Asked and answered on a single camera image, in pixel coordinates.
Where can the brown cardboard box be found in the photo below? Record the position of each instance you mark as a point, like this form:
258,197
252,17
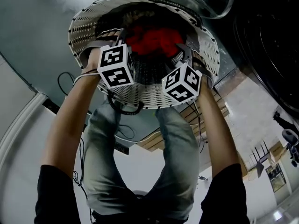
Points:
279,154

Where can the person's left forearm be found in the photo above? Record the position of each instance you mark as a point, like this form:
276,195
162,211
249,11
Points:
74,115

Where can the black washing machine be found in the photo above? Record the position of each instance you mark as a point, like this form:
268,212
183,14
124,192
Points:
268,50

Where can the person's left hand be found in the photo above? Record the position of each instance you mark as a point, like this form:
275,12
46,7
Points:
94,59

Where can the red garment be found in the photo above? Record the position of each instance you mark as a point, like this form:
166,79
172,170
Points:
154,39

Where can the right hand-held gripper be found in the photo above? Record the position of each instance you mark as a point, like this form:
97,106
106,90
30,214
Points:
181,84

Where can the black metal chair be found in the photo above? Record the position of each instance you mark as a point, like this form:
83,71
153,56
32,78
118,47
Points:
259,157

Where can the person's right forearm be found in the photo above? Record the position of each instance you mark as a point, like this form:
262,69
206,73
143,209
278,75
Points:
217,129

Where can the person's black printed t-shirt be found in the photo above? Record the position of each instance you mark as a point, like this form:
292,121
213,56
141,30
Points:
56,195

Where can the person's right hand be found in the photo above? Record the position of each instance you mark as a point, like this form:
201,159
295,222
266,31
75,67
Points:
199,65

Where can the white slotted laundry basket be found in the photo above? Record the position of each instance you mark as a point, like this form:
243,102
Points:
144,94

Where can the black white robot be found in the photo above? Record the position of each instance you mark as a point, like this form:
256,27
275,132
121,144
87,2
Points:
288,136

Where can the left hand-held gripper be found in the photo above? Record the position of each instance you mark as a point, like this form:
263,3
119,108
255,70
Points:
115,65

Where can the person's grey jeans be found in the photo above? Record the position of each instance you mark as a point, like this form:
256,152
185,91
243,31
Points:
177,153

